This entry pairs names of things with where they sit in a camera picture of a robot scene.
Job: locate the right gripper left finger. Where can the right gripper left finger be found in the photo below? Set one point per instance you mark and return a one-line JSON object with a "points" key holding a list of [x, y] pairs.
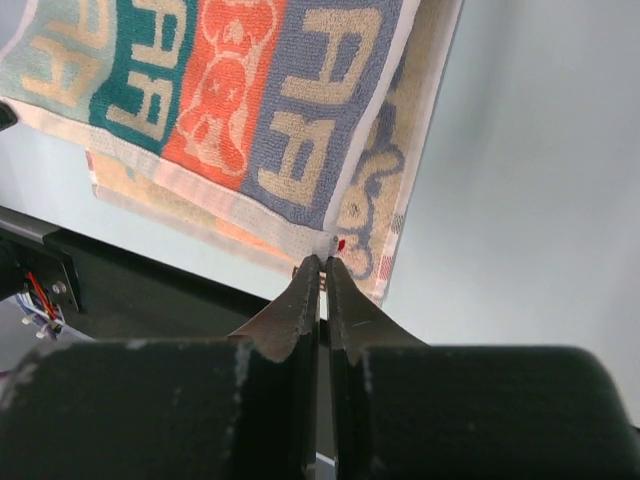
{"points": [[238, 407]]}

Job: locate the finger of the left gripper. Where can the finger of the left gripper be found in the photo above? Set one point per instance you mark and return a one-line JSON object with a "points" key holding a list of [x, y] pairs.
{"points": [[8, 117]]}

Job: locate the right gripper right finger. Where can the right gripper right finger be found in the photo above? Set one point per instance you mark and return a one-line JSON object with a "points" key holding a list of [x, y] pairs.
{"points": [[403, 409]]}

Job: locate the printed letters towel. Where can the printed letters towel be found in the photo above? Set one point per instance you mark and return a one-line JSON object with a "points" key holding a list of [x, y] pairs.
{"points": [[277, 129]]}

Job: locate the aluminium frame rail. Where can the aluminium frame rail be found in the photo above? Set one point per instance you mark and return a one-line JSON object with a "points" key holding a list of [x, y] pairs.
{"points": [[25, 226]]}

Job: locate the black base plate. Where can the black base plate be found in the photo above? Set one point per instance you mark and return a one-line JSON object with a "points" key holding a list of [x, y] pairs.
{"points": [[113, 295]]}

